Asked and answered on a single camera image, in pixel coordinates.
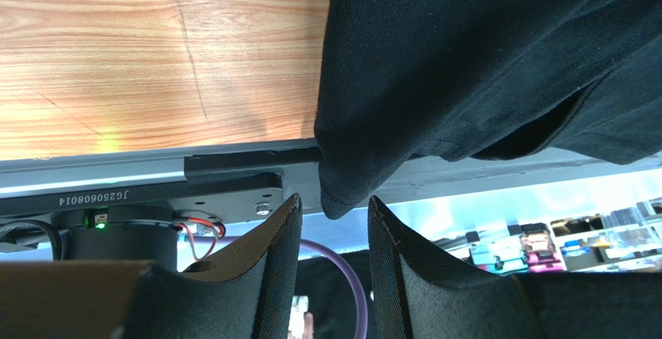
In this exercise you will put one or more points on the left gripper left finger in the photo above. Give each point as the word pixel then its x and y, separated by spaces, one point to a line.
pixel 242 291

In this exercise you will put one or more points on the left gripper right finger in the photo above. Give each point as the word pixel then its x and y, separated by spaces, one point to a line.
pixel 422 291

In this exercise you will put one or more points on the black t shirt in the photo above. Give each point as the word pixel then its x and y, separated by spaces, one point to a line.
pixel 482 79

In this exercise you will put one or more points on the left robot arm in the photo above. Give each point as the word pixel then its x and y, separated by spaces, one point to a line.
pixel 148 232

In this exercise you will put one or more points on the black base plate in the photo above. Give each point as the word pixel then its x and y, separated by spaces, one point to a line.
pixel 247 179

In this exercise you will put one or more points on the aluminium frame rail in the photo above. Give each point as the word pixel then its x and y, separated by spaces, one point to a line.
pixel 27 177

